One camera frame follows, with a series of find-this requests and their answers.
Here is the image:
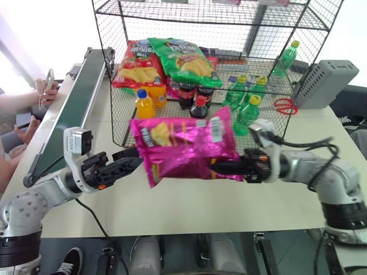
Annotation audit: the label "cola bottle red cap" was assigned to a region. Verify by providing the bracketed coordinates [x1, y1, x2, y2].
[189, 95, 209, 120]

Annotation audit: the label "person's hand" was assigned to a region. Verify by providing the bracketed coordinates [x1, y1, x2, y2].
[34, 78, 60, 106]

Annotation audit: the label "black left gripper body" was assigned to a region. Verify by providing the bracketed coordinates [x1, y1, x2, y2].
[81, 152, 115, 190]

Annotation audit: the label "pink chip bag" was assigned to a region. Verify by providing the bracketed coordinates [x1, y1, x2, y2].
[129, 105, 245, 189]

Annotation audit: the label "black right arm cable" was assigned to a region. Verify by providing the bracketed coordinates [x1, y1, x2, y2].
[268, 133, 339, 192]

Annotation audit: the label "black canvas shoe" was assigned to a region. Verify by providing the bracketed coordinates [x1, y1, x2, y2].
[49, 247, 84, 275]

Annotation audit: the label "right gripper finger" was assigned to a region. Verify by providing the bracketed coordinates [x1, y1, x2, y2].
[208, 159, 248, 176]

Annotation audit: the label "dark smartphone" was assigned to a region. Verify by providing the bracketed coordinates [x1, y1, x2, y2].
[15, 112, 33, 129]

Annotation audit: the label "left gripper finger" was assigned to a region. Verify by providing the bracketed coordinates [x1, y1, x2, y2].
[111, 147, 140, 163]
[98, 157, 143, 184]

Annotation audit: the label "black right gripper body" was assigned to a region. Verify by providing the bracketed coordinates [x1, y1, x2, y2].
[243, 148, 271, 184]

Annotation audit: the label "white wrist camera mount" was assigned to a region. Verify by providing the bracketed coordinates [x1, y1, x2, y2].
[63, 126, 100, 194]
[247, 118, 284, 184]

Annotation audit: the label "green conveyor belt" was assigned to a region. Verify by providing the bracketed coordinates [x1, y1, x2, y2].
[22, 46, 116, 189]

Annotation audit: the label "red scissors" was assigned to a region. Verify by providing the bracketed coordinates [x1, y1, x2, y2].
[273, 97, 299, 116]

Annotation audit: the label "black strap with buckle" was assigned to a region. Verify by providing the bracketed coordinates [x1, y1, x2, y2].
[253, 231, 281, 275]
[99, 247, 119, 275]

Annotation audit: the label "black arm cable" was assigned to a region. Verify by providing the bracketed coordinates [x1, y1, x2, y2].
[75, 197, 130, 275]
[268, 133, 339, 192]

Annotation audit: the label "red chip bag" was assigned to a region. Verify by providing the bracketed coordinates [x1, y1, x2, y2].
[111, 40, 167, 90]

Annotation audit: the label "small pink snack bag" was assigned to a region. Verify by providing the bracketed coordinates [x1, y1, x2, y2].
[166, 76, 182, 100]

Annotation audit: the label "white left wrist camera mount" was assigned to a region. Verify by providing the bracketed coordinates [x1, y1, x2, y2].
[63, 126, 100, 194]

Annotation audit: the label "green chip bag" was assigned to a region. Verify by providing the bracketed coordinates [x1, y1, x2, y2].
[146, 37, 224, 88]

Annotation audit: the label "person's bare leg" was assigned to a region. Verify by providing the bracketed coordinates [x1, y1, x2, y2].
[0, 115, 41, 196]

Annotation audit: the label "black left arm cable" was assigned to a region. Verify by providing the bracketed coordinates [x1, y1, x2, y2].
[75, 197, 130, 275]

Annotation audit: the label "grey plastic box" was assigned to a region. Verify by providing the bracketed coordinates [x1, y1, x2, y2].
[293, 59, 360, 111]

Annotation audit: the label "black wire rack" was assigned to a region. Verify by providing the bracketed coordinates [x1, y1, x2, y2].
[91, 0, 345, 147]

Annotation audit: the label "green soda bottle yellow cap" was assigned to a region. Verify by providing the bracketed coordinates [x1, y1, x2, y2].
[233, 95, 261, 137]
[245, 75, 269, 101]
[271, 40, 301, 78]
[221, 74, 248, 111]

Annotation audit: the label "orange juice bottle blue cap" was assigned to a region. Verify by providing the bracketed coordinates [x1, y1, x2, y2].
[135, 88, 156, 120]

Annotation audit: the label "silver smartphone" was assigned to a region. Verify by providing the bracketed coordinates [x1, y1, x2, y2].
[38, 68, 56, 111]

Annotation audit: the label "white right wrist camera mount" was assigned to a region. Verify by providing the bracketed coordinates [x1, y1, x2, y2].
[247, 118, 284, 184]

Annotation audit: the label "white rounded robot leg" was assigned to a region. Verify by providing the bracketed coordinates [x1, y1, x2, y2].
[130, 235, 162, 275]
[210, 233, 248, 275]

